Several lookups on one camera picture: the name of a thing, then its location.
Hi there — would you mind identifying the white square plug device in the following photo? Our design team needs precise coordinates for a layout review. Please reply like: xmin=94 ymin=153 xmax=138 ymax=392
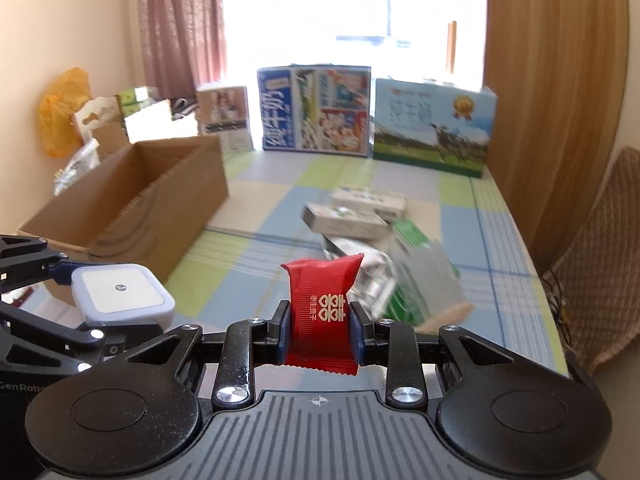
xmin=70 ymin=263 xmax=176 ymax=330

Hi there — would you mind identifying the green white spray box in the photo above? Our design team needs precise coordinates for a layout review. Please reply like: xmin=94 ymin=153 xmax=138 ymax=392
xmin=386 ymin=219 xmax=466 ymax=326

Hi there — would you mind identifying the red candy packet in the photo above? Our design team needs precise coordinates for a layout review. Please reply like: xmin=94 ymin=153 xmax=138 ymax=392
xmin=282 ymin=254 xmax=363 ymax=376

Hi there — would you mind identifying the white ointment box with bird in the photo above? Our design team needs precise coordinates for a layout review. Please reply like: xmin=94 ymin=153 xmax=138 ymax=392
xmin=302 ymin=203 xmax=390 ymax=240

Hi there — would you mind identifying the clear metal tin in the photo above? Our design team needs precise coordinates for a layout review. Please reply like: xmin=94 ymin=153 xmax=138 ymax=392
xmin=392 ymin=240 xmax=474 ymax=334

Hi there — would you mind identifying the silver foil bag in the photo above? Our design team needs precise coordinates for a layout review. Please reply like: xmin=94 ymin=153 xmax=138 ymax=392
xmin=322 ymin=236 xmax=397 ymax=320

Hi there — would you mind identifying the checkered plastic tablecloth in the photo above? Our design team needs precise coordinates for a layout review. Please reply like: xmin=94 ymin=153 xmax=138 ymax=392
xmin=166 ymin=151 xmax=566 ymax=373

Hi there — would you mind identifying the open brown cardboard box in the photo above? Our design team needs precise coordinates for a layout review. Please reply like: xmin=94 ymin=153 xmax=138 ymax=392
xmin=17 ymin=136 xmax=228 ymax=282

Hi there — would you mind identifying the white barcode medicine box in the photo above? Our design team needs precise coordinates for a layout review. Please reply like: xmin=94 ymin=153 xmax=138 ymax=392
xmin=330 ymin=188 xmax=407 ymax=222

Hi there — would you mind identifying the white cutout cardboard box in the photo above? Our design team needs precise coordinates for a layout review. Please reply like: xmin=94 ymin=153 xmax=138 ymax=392
xmin=72 ymin=96 xmax=129 ymax=160

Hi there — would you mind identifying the yellow plastic bag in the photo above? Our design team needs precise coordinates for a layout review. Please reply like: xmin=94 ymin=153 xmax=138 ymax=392
xmin=37 ymin=67 xmax=91 ymax=157

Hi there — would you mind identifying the brown quilted chair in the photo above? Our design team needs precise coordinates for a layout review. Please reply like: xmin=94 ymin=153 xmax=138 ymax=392
xmin=542 ymin=146 xmax=639 ymax=373

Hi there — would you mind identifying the green milk carton box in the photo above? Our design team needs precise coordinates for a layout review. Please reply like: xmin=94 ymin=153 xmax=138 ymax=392
xmin=372 ymin=79 xmax=498 ymax=178

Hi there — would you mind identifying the small brown product box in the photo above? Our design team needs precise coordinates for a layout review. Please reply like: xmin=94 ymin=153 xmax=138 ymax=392
xmin=196 ymin=82 xmax=254 ymax=154

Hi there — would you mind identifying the blue milk carton box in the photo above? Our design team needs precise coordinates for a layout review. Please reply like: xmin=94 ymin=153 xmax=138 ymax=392
xmin=257 ymin=64 xmax=371 ymax=157

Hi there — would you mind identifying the pink curtain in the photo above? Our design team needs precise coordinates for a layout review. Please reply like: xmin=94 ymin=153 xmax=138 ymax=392
xmin=138 ymin=0 xmax=227 ymax=99

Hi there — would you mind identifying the brown curtain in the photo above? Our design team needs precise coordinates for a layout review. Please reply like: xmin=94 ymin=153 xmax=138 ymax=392
xmin=484 ymin=0 xmax=629 ymax=266

